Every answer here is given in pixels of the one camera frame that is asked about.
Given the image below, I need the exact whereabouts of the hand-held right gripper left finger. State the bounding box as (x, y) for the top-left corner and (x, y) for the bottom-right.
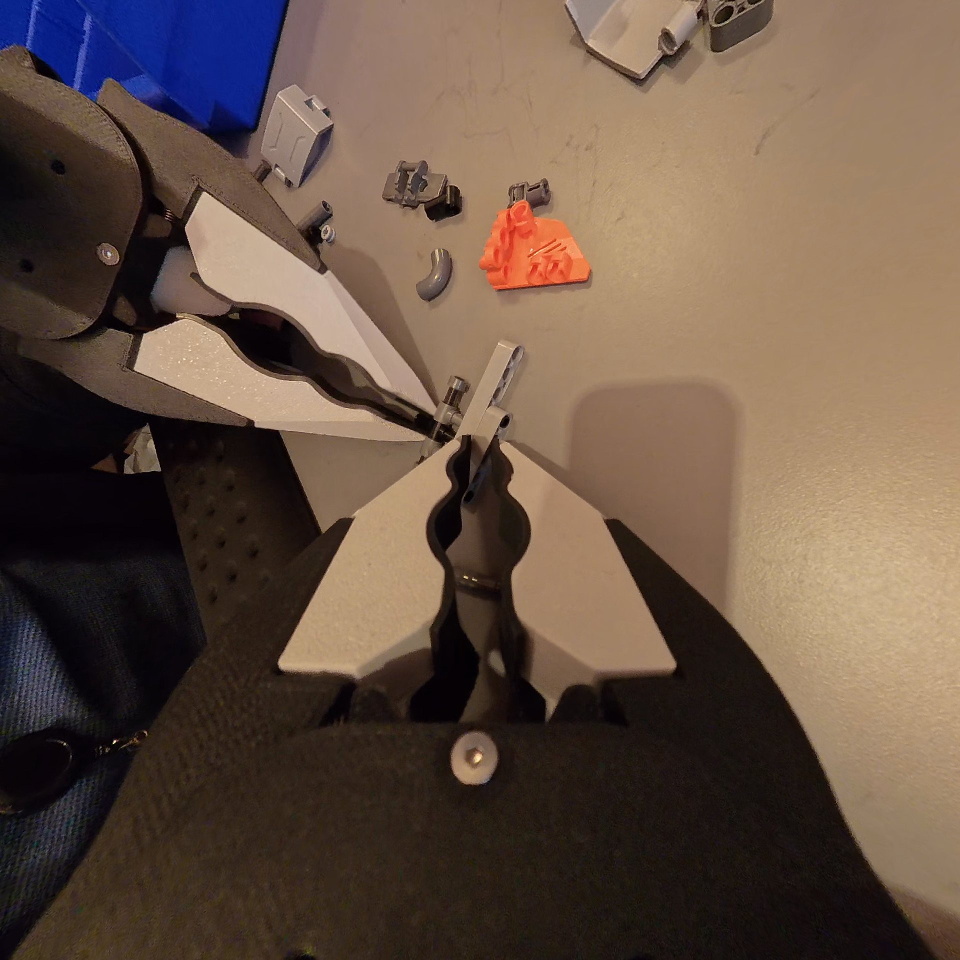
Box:
(277, 437), (471, 723)

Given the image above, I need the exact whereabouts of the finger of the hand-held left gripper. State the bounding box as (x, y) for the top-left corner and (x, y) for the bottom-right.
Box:
(150, 183), (442, 418)
(132, 318), (434, 444)

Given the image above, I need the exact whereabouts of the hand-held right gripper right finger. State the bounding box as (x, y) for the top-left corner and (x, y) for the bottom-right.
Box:
(491, 438), (678, 723)

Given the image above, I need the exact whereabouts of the grey axle connector piece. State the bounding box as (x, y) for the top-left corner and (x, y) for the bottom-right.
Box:
(405, 375), (472, 453)

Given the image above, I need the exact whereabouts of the grey holed liftarm beam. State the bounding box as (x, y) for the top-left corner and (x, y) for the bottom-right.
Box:
(452, 340), (525, 508)

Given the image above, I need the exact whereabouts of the grey elbow tube piece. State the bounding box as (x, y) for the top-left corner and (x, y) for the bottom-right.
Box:
(415, 247), (457, 303)

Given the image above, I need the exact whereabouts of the small grey bushing pin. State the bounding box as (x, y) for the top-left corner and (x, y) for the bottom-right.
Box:
(298, 200), (339, 246)

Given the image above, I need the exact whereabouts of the black perforated panel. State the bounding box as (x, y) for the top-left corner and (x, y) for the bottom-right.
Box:
(150, 418), (325, 640)

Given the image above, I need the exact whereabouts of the grey rectangular panel piece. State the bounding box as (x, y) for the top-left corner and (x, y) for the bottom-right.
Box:
(253, 84), (336, 189)

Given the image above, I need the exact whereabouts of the blue plastic bin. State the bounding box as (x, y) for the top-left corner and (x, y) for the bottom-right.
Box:
(0, 0), (291, 138)

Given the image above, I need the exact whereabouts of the orange wedge plate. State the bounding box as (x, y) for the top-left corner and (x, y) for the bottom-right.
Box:
(479, 204), (593, 291)

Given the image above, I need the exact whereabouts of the black round knob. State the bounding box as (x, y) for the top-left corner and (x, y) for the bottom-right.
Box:
(0, 729), (149, 816)

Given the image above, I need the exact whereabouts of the white curved panel piece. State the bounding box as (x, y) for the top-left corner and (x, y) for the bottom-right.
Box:
(564, 0), (711, 81)

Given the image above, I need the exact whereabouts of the dark grey angled beam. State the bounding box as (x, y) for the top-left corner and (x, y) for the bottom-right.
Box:
(705, 0), (776, 53)

